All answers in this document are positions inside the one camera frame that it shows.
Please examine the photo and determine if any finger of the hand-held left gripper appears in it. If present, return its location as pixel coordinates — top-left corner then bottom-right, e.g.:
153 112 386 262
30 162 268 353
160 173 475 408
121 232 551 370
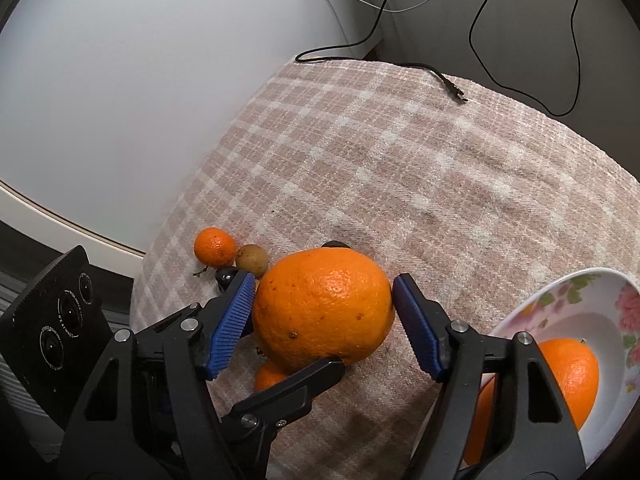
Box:
215 267 242 295
222 357 347 443

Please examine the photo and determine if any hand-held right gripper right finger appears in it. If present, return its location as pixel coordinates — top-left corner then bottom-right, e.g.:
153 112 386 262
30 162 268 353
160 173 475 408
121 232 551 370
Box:
392 273 587 480

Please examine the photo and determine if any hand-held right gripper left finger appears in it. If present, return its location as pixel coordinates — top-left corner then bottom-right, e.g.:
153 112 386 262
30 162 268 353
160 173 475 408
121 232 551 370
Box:
59 270 264 480

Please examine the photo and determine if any tiny orange kumquat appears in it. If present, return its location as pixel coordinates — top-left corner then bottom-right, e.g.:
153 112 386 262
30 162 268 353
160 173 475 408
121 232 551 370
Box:
253 360 297 394

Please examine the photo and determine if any brown longan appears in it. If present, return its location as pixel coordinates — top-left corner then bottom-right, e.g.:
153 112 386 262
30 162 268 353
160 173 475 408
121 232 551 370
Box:
235 244 269 277

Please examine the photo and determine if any small tangerine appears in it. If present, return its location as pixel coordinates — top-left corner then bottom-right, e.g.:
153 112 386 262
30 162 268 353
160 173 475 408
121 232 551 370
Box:
194 227 237 267

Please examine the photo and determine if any large bumpy orange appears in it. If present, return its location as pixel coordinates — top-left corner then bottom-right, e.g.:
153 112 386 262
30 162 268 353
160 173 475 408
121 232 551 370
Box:
251 247 396 374

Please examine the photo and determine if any smooth round orange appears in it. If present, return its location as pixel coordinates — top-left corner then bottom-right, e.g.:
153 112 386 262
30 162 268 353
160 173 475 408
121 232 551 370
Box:
462 338 600 466

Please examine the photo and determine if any floral white bowl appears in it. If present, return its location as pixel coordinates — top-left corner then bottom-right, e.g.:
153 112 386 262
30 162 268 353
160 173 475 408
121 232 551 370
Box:
465 267 640 468

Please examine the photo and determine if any plaid beige blanket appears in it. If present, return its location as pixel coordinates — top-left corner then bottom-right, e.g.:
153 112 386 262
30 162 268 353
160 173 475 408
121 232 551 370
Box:
130 57 640 480

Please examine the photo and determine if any white cabinet panel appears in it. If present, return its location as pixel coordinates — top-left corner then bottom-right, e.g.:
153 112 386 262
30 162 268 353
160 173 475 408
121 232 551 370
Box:
0 0 381 261

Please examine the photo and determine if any black looped cable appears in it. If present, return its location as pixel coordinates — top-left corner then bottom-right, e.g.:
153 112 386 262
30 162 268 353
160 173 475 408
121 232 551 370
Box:
468 0 582 117

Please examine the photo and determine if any black cable with plug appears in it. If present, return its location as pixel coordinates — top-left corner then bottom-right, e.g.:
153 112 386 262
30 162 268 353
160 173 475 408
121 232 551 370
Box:
294 0 470 106

